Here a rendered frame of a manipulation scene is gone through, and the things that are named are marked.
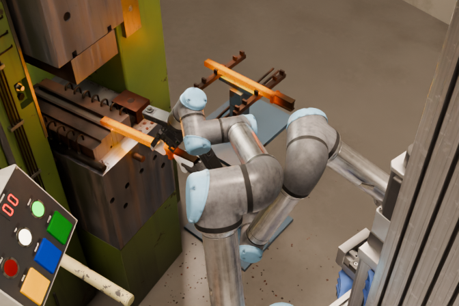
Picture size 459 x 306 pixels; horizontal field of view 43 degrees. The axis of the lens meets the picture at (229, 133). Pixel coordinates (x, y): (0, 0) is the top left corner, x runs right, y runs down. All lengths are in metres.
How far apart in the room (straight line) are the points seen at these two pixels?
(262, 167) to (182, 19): 3.21
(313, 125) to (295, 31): 2.76
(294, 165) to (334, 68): 2.50
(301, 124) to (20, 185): 0.82
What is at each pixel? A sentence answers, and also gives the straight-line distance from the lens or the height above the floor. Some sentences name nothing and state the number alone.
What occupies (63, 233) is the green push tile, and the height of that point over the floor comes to 1.00.
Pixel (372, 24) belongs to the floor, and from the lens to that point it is 4.51.
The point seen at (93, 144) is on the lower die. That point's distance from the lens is 2.07.
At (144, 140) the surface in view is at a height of 1.01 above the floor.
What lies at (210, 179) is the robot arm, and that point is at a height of 1.42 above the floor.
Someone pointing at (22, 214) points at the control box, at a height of 1.12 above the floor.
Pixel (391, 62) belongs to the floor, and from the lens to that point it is 4.15.
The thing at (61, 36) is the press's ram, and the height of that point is 1.46.
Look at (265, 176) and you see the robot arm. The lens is 1.33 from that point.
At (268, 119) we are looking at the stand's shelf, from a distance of 2.53.
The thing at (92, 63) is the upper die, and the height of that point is 1.30.
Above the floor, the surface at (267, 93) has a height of 0.97.
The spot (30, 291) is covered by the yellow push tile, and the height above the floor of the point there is 1.02.
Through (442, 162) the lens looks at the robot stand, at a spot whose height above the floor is 1.71.
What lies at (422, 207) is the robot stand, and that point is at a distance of 1.10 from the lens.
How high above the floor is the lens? 2.40
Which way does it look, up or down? 44 degrees down
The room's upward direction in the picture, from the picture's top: 1 degrees counter-clockwise
